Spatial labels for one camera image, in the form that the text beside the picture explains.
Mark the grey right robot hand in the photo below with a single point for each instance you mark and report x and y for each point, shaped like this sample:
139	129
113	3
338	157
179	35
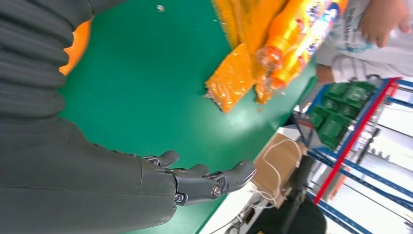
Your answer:
80	181

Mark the person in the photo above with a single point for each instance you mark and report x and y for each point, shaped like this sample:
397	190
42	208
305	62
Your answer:
361	55
290	221

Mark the green plastic crate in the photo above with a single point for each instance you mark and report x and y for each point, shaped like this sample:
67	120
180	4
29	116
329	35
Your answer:
332	129
358	93
334	93

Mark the white table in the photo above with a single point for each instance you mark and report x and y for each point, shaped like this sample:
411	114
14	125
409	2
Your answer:
226	213

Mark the blue shelf rack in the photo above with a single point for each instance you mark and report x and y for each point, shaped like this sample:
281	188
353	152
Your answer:
371	177

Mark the yellow taped cardboard mat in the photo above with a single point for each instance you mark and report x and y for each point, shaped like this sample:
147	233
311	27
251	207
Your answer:
232	77

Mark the brown cardboard box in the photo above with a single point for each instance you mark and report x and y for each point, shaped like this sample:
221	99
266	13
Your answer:
280	161

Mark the red shelf post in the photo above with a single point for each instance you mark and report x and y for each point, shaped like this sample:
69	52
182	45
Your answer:
355	139

